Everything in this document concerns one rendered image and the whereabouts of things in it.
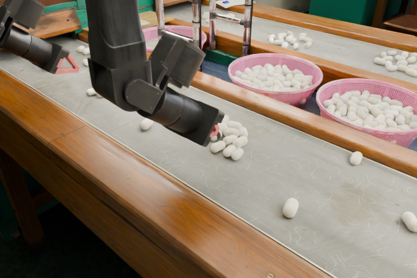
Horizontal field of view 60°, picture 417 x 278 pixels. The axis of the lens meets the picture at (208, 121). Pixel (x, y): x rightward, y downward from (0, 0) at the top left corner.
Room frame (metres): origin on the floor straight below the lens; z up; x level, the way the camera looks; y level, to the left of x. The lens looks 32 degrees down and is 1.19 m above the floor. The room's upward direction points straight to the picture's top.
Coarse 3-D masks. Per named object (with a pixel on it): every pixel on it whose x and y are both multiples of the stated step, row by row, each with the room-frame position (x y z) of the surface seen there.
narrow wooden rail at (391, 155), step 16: (80, 32) 1.31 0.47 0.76; (192, 80) 0.91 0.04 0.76; (208, 80) 0.90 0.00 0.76; (224, 96) 0.84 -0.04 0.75; (240, 96) 0.81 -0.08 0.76; (256, 96) 0.81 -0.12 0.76; (256, 112) 0.77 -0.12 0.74; (272, 112) 0.74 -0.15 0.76; (288, 112) 0.73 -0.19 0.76; (304, 112) 0.73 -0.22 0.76; (304, 128) 0.68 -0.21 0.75; (320, 128) 0.66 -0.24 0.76; (336, 128) 0.66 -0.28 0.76; (352, 128) 0.66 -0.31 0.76; (336, 144) 0.63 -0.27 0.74; (352, 144) 0.61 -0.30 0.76; (368, 144) 0.60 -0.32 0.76; (384, 144) 0.60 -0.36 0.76; (384, 160) 0.57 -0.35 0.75; (400, 160) 0.55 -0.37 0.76; (416, 160) 0.55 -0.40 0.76; (416, 176) 0.52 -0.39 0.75
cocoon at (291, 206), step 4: (288, 200) 0.45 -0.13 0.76; (292, 200) 0.44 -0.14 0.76; (296, 200) 0.45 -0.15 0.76; (288, 204) 0.44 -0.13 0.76; (292, 204) 0.44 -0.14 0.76; (296, 204) 0.44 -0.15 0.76; (284, 208) 0.43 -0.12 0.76; (288, 208) 0.43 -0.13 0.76; (292, 208) 0.43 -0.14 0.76; (296, 208) 0.43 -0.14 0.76; (284, 212) 0.43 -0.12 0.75; (288, 212) 0.42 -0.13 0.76; (292, 212) 0.42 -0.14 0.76; (288, 216) 0.42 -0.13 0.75; (292, 216) 0.42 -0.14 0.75
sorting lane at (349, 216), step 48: (48, 96) 0.86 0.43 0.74; (96, 96) 0.86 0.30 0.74; (192, 96) 0.86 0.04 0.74; (144, 144) 0.64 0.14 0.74; (192, 144) 0.64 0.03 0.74; (288, 144) 0.64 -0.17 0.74; (240, 192) 0.49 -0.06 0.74; (288, 192) 0.49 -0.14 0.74; (336, 192) 0.49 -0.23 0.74; (384, 192) 0.49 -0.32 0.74; (288, 240) 0.38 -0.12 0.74; (336, 240) 0.38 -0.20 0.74; (384, 240) 0.38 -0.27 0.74
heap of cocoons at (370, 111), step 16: (336, 96) 0.85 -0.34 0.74; (352, 96) 0.85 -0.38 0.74; (368, 96) 0.86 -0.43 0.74; (320, 112) 0.78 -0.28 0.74; (336, 112) 0.77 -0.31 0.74; (352, 112) 0.76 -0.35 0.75; (368, 112) 0.79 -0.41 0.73; (384, 112) 0.78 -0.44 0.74; (400, 112) 0.77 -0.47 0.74; (384, 128) 0.70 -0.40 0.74; (400, 128) 0.70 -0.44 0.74
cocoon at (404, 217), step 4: (408, 212) 0.42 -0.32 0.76; (404, 216) 0.42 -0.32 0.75; (408, 216) 0.41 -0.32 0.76; (412, 216) 0.41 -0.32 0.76; (404, 220) 0.41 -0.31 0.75; (408, 220) 0.41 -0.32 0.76; (412, 220) 0.40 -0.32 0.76; (416, 220) 0.40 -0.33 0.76; (408, 224) 0.40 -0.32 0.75; (412, 224) 0.40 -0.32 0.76; (416, 224) 0.40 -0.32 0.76; (408, 228) 0.40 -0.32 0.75; (412, 228) 0.39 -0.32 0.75; (416, 228) 0.39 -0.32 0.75
